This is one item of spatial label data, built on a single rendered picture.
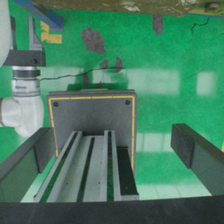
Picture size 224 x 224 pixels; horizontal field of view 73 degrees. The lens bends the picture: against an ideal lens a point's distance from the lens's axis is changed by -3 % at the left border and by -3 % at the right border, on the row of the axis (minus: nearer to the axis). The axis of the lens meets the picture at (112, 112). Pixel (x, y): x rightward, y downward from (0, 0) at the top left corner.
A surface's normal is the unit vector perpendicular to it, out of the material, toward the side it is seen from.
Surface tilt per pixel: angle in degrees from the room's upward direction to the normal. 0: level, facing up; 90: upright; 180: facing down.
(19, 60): 5
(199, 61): 0
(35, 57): 5
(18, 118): 12
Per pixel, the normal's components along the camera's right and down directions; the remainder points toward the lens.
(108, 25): 0.02, 0.27
